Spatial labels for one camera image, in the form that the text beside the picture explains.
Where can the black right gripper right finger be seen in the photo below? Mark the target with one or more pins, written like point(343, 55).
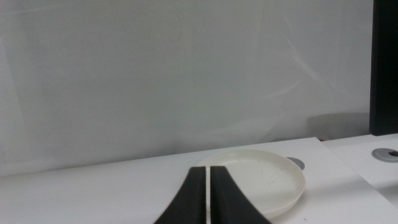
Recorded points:
point(227, 202)

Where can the white shallow bowl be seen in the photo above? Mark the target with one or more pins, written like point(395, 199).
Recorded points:
point(267, 180)

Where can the black upright post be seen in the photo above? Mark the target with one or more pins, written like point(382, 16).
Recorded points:
point(385, 62)

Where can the white backdrop curtain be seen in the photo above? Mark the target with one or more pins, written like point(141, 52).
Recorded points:
point(124, 77)

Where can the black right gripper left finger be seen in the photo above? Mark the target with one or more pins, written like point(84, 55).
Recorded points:
point(189, 199)

